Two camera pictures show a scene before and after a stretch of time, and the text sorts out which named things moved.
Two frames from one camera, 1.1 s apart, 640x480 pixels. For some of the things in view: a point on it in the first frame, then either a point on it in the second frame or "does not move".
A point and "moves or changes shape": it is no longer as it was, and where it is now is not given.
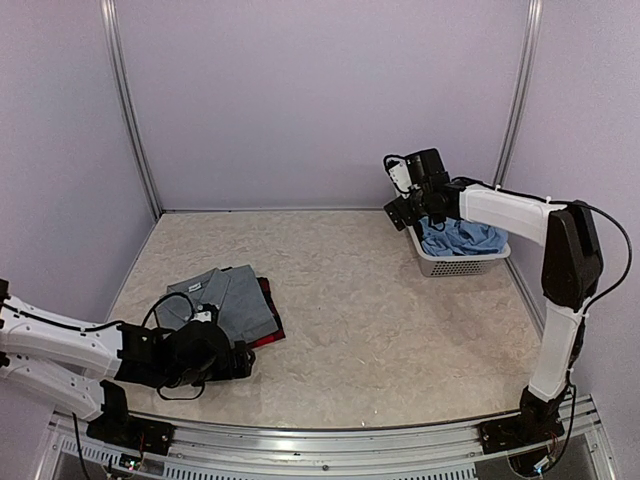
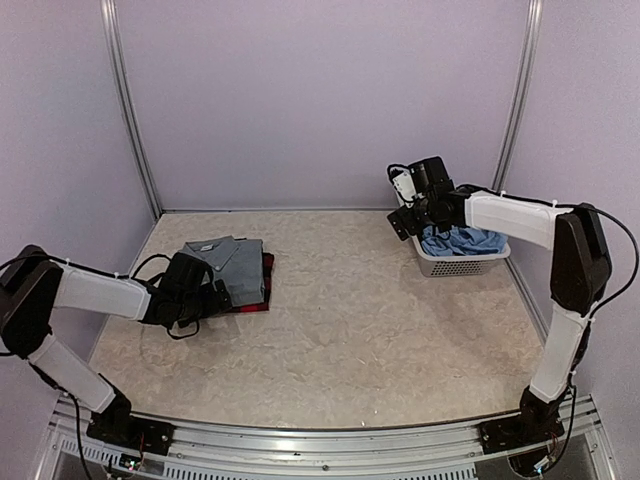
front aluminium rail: (324, 452) does not move
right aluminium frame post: (521, 93) does not move
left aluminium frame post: (124, 85) does not move
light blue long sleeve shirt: (457, 238) does not move
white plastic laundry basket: (482, 264) does not move
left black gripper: (243, 366) to (211, 306)
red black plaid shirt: (278, 335) to (267, 268)
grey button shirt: (231, 297) moves or changes shape
